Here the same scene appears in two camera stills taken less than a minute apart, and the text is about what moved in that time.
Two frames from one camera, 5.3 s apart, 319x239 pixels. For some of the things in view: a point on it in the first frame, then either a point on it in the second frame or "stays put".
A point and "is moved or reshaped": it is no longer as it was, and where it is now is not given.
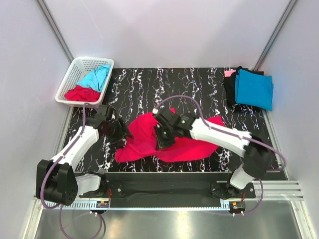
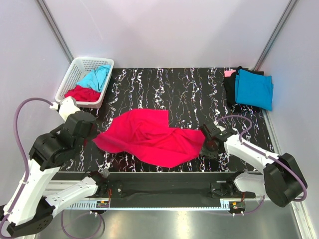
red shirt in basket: [81, 93] stays put
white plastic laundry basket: [85, 81] stays put
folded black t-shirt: [230, 83] stays put
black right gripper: [161, 143] → [209, 155]
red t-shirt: [137, 142] is moved or reshaped
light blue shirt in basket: [97, 77] stays put
